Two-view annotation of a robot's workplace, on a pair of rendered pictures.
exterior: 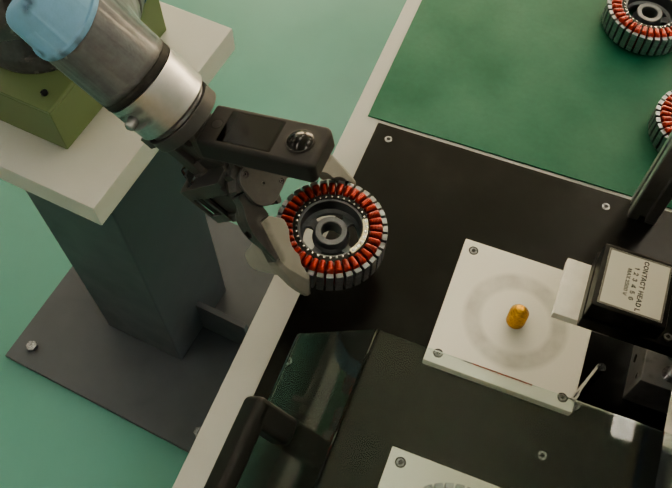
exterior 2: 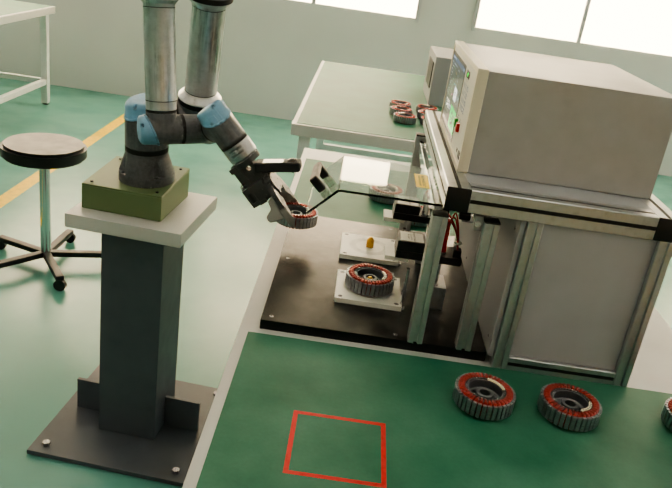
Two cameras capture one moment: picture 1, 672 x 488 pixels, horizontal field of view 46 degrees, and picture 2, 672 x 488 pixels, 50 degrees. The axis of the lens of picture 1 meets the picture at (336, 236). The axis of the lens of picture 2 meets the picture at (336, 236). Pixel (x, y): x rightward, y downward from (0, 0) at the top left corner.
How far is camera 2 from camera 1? 1.37 m
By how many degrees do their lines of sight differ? 41
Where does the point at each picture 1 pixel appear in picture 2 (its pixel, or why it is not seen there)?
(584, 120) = (373, 217)
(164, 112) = (248, 148)
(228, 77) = not seen: hidden behind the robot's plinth
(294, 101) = (191, 328)
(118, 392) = (114, 458)
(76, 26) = (226, 114)
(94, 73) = (228, 130)
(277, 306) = (273, 254)
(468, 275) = (347, 238)
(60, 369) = (69, 452)
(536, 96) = (352, 212)
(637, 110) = not seen: hidden behind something
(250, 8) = not seen: hidden behind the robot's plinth
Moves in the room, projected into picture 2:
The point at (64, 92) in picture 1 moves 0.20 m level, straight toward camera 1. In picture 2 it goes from (165, 192) to (211, 218)
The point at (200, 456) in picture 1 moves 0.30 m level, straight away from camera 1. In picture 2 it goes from (261, 283) to (175, 240)
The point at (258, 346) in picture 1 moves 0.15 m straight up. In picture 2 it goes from (270, 261) to (277, 205)
